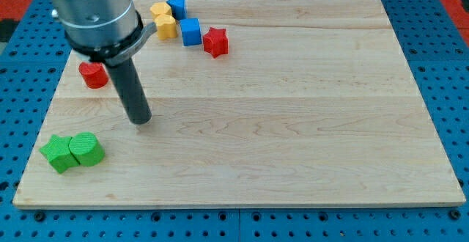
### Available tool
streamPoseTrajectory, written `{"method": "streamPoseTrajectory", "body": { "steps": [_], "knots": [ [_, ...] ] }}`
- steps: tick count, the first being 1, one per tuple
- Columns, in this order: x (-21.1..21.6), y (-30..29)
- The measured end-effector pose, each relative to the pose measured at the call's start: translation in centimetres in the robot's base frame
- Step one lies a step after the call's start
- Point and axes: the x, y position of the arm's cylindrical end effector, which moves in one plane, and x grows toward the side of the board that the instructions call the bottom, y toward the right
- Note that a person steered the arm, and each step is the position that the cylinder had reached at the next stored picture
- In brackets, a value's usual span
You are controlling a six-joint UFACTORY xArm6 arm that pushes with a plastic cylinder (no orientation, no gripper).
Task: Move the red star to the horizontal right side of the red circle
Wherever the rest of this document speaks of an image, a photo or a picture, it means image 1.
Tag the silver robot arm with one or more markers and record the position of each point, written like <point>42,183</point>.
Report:
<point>107,31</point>

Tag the red star block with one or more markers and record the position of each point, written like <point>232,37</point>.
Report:
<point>216,42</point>

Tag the red circle block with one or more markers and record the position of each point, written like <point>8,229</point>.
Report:
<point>93,74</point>

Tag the green circle block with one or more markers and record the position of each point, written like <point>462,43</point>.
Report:
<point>86,149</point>

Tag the green star block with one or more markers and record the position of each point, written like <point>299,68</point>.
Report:
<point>58,154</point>

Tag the wooden board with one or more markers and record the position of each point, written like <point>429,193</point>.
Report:
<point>314,106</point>

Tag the blue cube block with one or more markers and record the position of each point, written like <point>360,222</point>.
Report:
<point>191,31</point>

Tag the yellow heart block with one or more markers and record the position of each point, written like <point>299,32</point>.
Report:
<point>166,27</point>

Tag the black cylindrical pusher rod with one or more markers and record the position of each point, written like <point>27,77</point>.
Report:
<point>129,89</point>

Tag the blue triangle block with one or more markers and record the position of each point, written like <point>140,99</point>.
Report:
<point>178,9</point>

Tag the yellow hexagon block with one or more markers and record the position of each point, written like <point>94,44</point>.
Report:
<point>160,8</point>

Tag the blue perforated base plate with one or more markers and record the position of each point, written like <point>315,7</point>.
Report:
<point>434,37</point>

